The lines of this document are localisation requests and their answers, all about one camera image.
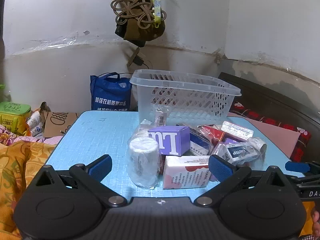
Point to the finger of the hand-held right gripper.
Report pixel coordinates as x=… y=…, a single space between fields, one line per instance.
x=296 y=166

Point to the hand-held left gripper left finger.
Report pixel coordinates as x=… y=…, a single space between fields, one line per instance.
x=100 y=168

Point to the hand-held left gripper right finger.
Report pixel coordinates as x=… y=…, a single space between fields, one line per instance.
x=220 y=167

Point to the white pink box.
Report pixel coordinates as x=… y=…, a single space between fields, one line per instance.
x=185 y=171

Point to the clear plastic basket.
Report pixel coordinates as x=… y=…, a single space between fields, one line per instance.
x=185 y=97

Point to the blue white packet in plastic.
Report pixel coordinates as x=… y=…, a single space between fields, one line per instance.
x=237 y=153

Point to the red plaid blanket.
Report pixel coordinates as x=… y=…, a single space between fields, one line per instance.
x=302 y=142

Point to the blue white box in plastic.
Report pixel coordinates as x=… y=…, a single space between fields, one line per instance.
x=198 y=143

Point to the pink cushion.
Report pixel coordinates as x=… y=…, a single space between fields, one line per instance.
x=272 y=136

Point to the white box with red print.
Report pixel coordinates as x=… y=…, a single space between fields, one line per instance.
x=237 y=129

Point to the white roll in plastic wrap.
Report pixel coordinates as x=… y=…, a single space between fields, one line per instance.
x=143 y=162

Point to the small roll in plastic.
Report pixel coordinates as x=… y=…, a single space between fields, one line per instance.
x=257 y=143

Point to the purple box with white letter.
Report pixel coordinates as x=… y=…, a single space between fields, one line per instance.
x=170 y=140

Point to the brown cardboard box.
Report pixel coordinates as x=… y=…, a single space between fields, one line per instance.
x=60 y=123

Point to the dark wooden headboard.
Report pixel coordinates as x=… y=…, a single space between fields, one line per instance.
x=282 y=100

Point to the blue tote bag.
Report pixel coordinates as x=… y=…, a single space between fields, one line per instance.
x=110 y=95

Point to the small barcode packet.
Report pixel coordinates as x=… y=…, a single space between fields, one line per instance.
x=161 y=117

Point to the white blue packets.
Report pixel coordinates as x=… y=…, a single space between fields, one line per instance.
x=33 y=125

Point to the orange floral blanket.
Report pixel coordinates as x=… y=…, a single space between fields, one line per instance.
x=17 y=170

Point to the green box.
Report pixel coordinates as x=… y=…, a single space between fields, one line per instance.
x=13 y=116

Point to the black charger plug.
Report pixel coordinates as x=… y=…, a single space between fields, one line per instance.
x=138 y=60

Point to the brown hanging bag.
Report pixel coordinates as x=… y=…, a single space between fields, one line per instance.
x=140 y=33

